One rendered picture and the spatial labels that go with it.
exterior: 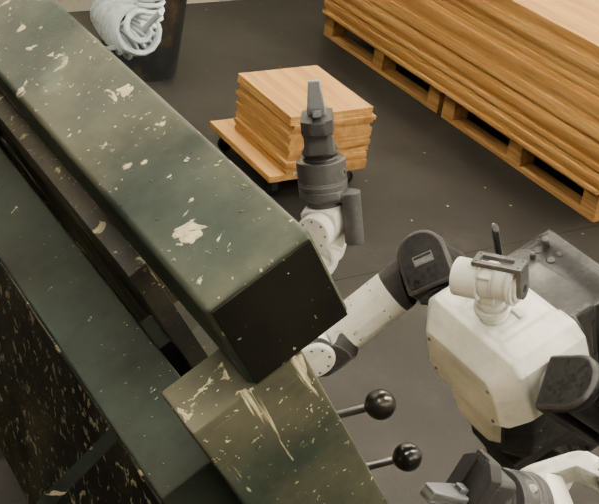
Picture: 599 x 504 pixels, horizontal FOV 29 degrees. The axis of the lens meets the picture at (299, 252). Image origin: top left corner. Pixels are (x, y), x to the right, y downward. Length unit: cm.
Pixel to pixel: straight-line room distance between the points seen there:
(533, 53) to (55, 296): 447
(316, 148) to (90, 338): 87
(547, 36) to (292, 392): 460
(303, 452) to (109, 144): 32
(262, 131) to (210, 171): 425
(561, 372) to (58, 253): 90
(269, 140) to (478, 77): 126
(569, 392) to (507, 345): 15
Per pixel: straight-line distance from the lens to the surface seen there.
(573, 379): 186
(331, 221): 200
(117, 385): 113
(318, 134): 194
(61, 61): 118
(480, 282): 190
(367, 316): 213
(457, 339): 198
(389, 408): 137
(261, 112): 513
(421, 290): 209
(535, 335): 194
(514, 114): 568
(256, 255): 86
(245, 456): 96
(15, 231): 137
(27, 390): 295
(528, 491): 151
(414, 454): 146
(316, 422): 98
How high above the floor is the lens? 238
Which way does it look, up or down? 30 degrees down
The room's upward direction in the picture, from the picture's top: 8 degrees clockwise
